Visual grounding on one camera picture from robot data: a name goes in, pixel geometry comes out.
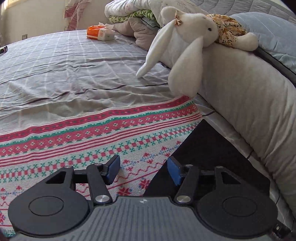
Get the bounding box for grey plaid bed sheet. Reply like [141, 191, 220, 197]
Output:
[0, 30, 218, 138]

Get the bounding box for light blue pillow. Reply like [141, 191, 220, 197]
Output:
[228, 12, 296, 77]

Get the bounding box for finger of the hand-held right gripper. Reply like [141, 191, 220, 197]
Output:
[272, 221, 292, 239]

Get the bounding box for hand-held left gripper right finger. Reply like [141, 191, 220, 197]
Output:
[167, 156, 241, 205]

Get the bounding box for red green patterned blanket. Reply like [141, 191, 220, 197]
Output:
[0, 95, 203, 237]

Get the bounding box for black pants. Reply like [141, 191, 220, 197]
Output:
[143, 119, 271, 198]

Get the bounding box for folded green patterned blanket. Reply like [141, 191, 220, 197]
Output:
[109, 9, 160, 25]

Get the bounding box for white plush rabbit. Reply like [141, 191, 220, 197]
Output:
[136, 6, 259, 98]

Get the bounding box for small grey cushion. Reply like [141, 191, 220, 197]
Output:
[112, 17, 162, 51]

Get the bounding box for folded white quilt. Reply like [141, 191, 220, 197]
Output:
[105, 0, 201, 19]

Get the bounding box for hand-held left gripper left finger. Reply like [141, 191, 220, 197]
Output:
[46, 155, 121, 206]

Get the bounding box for long grey bolster pillow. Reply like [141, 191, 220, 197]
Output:
[159, 30, 296, 204]

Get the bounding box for orange tissue packet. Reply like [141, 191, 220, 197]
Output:
[87, 22, 115, 41]

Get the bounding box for grey quilted headboard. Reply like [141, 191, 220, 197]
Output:
[192, 0, 296, 25]

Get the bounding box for pink patterned curtain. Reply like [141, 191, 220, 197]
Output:
[64, 0, 92, 31]

